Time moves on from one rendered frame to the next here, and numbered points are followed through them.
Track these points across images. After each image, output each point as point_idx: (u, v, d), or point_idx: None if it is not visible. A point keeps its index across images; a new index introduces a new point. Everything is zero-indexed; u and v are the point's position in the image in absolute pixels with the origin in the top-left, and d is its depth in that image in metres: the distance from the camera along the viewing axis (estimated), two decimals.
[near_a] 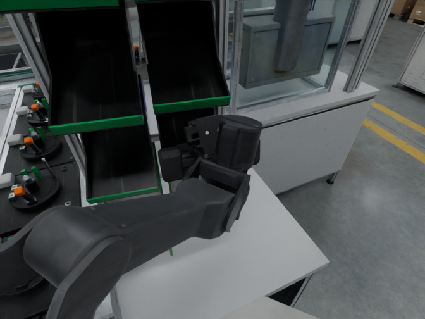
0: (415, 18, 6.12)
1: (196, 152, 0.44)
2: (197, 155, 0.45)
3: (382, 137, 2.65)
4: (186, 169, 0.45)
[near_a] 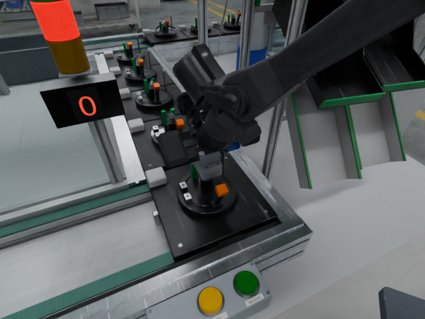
0: None
1: (193, 133, 0.45)
2: (195, 137, 0.44)
3: (424, 119, 2.63)
4: (190, 152, 0.44)
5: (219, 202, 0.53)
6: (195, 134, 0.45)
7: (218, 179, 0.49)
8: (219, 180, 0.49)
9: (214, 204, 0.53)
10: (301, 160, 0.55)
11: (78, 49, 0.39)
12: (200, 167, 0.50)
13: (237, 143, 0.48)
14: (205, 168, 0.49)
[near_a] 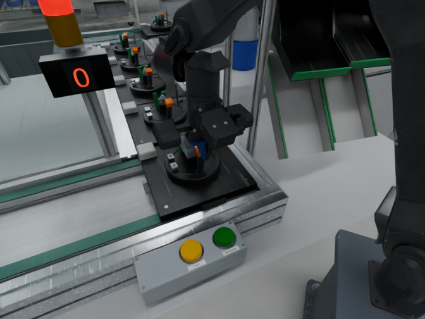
0: None
1: None
2: None
3: None
4: None
5: (202, 168, 0.57)
6: None
7: None
8: None
9: (198, 170, 0.57)
10: (279, 133, 0.60)
11: (72, 24, 0.44)
12: (184, 146, 0.57)
13: None
14: (189, 147, 0.56)
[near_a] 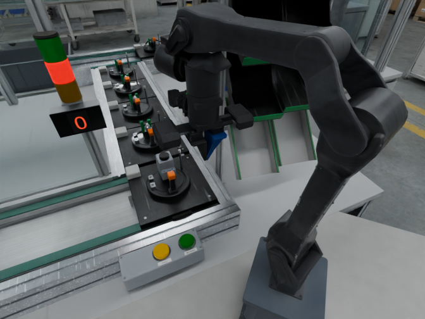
0: (420, 15, 6.33)
1: (176, 125, 0.46)
2: (177, 127, 0.46)
3: None
4: (194, 130, 0.45)
5: (174, 188, 0.74)
6: (177, 126, 0.46)
7: (170, 169, 0.72)
8: (171, 169, 0.72)
9: (171, 189, 0.74)
10: (235, 159, 0.77)
11: (73, 88, 0.61)
12: (160, 171, 0.74)
13: (223, 133, 0.47)
14: (163, 172, 0.73)
